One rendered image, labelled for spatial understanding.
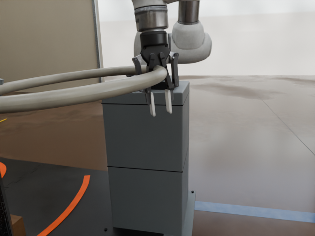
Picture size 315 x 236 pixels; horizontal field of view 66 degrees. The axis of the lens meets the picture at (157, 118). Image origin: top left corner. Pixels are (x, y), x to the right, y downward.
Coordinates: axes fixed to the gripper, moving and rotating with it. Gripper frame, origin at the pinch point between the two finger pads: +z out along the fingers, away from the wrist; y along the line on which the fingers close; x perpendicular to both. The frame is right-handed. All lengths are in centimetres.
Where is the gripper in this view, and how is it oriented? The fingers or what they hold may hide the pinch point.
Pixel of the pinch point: (160, 103)
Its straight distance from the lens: 72.6
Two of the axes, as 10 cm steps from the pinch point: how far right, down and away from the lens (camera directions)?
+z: 1.0, 9.6, 2.7
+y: -9.5, 1.7, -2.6
